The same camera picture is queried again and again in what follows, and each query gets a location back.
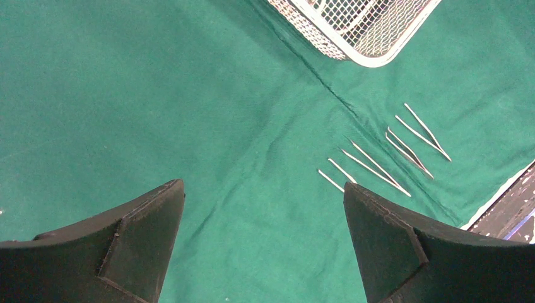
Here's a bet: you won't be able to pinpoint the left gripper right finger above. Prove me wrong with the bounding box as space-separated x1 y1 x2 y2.
343 182 534 302

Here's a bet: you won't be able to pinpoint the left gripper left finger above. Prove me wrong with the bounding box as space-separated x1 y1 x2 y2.
1 179 185 302

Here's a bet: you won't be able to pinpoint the steel spatula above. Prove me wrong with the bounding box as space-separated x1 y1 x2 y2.
340 140 412 198

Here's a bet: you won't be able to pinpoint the thin steel tweezers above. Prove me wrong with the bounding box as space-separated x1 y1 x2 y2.
394 102 453 163

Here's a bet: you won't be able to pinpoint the green surgical cloth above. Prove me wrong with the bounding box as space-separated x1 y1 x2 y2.
1 1 534 302

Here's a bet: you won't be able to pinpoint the metal mesh tray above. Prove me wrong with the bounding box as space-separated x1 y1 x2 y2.
268 0 440 68

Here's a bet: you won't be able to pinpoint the long steel forceps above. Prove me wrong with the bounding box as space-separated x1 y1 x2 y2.
317 158 357 193

